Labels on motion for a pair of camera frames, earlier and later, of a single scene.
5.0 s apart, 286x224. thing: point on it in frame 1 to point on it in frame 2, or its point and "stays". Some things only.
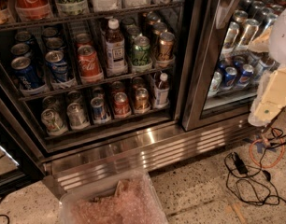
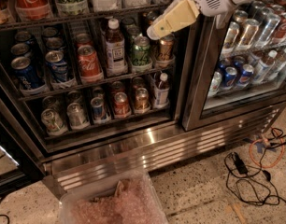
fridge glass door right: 223,74 stays
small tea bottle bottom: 162,91 stays
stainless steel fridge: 97,78 stays
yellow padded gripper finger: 274,92 to 212,0
